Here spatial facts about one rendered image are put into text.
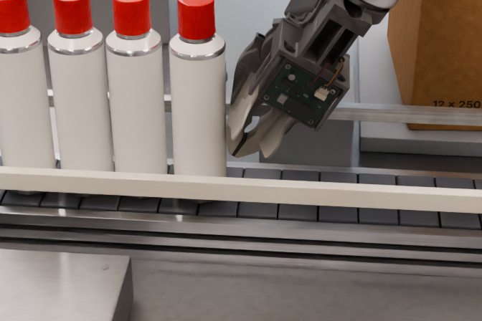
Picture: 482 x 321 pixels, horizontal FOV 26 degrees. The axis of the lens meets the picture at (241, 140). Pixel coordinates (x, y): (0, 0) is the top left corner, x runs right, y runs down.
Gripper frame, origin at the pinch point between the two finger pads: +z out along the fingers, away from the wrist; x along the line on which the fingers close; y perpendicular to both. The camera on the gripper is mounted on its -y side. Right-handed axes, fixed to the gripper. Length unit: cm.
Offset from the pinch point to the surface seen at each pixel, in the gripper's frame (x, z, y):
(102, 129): -12.0, 5.0, 1.8
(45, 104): -17.9, 5.8, 1.3
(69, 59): -18.0, -0.8, 3.0
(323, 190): 8.1, -2.2, 4.6
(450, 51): 17.6, -12.1, -17.5
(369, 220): 13.7, -1.6, 4.4
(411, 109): 12.7, -10.5, -2.7
